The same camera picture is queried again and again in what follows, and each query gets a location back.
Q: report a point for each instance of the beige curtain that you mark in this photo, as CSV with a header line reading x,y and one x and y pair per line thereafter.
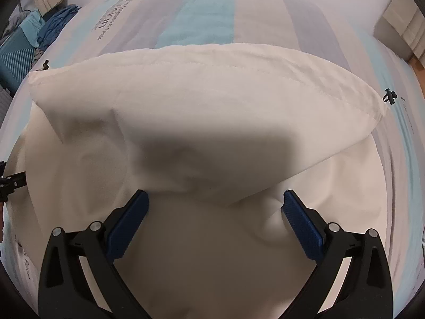
x,y
405,23

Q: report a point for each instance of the blue clothes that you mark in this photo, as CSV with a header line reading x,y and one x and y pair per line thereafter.
x,y
56,23

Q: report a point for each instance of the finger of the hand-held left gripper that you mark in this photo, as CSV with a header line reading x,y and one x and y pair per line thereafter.
x,y
13,181

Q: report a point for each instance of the cream and black hooded jacket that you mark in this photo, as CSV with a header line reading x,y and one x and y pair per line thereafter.
x,y
212,89

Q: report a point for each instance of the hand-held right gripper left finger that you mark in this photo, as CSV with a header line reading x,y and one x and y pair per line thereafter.
x,y
128,229

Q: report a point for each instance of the light teal cloth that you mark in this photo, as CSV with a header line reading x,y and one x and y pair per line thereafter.
x,y
31,26

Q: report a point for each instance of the teal suitcase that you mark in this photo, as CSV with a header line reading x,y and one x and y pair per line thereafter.
x,y
16,59

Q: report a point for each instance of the striped bed mattress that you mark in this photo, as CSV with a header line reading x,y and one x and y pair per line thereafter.
x,y
199,16

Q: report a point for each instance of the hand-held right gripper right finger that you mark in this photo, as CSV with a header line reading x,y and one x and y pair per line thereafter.
x,y
302,226

